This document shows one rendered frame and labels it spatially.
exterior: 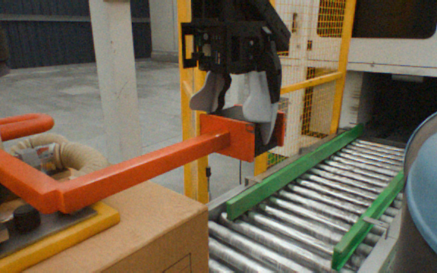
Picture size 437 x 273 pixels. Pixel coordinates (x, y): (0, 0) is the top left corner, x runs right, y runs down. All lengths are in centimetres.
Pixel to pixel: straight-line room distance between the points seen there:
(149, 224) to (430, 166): 36
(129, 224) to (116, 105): 133
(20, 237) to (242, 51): 34
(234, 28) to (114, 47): 141
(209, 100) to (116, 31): 133
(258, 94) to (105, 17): 141
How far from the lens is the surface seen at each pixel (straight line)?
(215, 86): 45
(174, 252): 51
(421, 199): 23
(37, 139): 66
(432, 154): 24
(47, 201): 30
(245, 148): 41
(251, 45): 40
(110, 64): 176
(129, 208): 54
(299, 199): 167
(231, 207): 141
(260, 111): 40
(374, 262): 128
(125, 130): 183
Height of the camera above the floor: 134
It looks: 19 degrees down
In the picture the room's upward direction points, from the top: straight up
